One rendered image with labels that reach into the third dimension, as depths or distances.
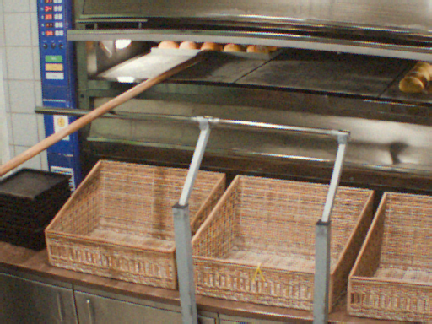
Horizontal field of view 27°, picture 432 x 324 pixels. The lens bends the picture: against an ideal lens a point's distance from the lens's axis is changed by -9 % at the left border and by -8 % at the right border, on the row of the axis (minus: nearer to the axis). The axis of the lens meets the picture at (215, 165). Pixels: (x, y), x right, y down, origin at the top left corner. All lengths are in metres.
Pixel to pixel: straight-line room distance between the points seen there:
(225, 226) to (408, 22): 1.05
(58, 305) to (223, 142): 0.89
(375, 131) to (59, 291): 1.33
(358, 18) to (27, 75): 1.50
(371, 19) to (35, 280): 1.62
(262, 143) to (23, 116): 1.12
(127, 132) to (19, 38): 0.67
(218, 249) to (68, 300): 0.61
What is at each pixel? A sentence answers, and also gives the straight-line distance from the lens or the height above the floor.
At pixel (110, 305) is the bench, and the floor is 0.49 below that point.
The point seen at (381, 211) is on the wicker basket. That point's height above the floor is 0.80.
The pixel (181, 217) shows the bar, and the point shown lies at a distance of 3.10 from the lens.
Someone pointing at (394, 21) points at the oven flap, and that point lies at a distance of 3.27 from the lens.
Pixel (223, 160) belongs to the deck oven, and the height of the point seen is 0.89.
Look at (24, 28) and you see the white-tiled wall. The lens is 4.00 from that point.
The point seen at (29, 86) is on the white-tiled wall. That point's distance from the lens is 4.05.
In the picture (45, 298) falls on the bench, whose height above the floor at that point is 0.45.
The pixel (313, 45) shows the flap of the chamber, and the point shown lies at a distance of 3.24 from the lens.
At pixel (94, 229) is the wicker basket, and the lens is 3.89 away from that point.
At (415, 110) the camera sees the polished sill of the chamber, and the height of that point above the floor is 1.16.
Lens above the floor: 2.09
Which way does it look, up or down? 19 degrees down
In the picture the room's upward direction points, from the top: 3 degrees counter-clockwise
